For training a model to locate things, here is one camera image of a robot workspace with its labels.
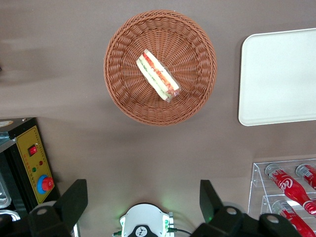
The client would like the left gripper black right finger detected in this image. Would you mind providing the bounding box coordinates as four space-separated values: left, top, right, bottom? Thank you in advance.
191 179 245 237

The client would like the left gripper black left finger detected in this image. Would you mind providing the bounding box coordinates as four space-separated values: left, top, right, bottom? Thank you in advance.
29 179 88 237

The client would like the triangle sandwich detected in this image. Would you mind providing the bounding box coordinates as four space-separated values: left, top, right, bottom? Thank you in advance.
136 48 181 103

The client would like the cream rectangular tray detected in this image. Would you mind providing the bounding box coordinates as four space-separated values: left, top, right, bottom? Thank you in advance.
238 28 316 126

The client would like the round brown wicker basket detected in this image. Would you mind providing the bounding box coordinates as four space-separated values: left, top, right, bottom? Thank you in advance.
103 9 218 126

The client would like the red emergency stop button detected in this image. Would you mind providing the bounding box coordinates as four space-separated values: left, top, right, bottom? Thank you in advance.
37 174 55 195

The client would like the clear acrylic bottle rack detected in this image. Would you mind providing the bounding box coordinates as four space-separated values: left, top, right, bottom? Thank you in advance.
247 158 316 237

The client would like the steel warmer pan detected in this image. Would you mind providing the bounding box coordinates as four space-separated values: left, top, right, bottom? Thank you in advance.
0 209 21 223
0 170 12 209

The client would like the black food warmer appliance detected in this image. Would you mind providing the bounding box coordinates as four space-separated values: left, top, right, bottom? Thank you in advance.
0 118 60 223

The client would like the red cola bottle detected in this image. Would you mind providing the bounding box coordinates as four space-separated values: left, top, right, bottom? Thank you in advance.
271 200 316 237
295 162 316 191
265 163 316 216

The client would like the black arm base cable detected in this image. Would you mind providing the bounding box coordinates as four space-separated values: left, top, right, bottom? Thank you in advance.
167 226 197 237

